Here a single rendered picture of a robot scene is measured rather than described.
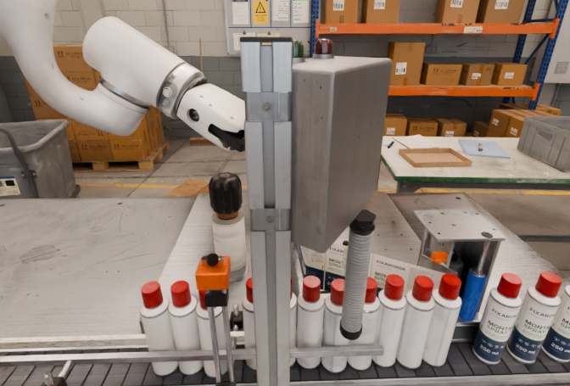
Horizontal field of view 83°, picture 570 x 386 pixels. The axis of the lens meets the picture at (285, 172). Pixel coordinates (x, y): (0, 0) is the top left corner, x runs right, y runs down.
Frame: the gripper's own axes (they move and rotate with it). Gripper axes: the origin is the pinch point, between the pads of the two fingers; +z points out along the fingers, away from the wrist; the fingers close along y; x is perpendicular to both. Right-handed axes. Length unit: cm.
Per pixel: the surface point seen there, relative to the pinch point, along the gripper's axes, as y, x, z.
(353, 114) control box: -12.6, -13.9, 5.0
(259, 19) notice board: 417, 36, -128
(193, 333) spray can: -6.8, 37.4, 4.9
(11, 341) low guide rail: -12, 64, -26
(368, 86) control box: -9.1, -16.4, 5.0
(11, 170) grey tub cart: 113, 172, -154
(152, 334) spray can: -9.4, 40.0, -1.5
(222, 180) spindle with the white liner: 20.5, 23.1, -8.3
